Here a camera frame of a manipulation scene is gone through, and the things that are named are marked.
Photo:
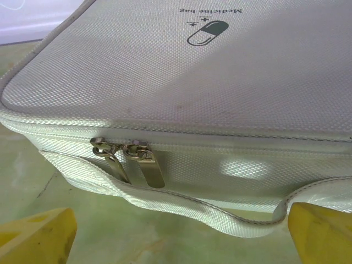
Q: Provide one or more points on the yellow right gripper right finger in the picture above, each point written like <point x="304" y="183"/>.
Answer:
<point x="321" y="236"/>

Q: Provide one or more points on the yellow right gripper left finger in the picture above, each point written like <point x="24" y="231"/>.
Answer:
<point x="35" y="239"/>

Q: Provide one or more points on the silver zipper pull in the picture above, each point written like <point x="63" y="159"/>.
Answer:
<point x="118" y="167"/>
<point x="151" y="173"/>

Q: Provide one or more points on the white plastic container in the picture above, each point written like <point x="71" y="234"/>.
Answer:
<point x="165" y="82"/>

